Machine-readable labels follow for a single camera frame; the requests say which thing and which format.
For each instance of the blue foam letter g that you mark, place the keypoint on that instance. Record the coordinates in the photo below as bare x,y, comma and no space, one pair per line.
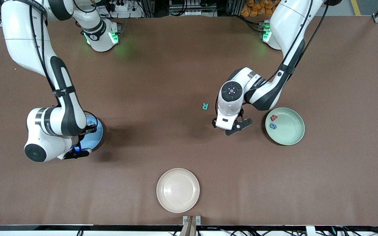
273,126

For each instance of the pink foam letter w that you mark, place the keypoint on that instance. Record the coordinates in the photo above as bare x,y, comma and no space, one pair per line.
274,117

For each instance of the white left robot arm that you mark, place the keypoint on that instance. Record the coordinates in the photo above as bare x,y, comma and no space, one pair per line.
264,95

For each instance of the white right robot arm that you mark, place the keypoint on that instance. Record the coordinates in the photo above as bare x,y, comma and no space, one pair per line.
64,108

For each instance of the blue plate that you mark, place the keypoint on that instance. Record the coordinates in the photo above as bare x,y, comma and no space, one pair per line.
95,139

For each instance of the green plate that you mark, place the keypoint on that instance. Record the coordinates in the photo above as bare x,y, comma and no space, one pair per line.
289,129

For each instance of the beige plate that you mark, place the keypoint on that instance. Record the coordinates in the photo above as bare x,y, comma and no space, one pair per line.
178,190

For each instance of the teal foam letter R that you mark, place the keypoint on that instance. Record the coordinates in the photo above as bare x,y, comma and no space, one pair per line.
205,106

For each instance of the orange packets pile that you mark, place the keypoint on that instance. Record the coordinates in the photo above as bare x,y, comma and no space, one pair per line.
258,6

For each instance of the white power strip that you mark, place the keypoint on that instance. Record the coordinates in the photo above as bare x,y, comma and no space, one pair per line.
123,14

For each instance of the metal table edge bracket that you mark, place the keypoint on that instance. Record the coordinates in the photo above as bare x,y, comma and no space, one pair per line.
185,219

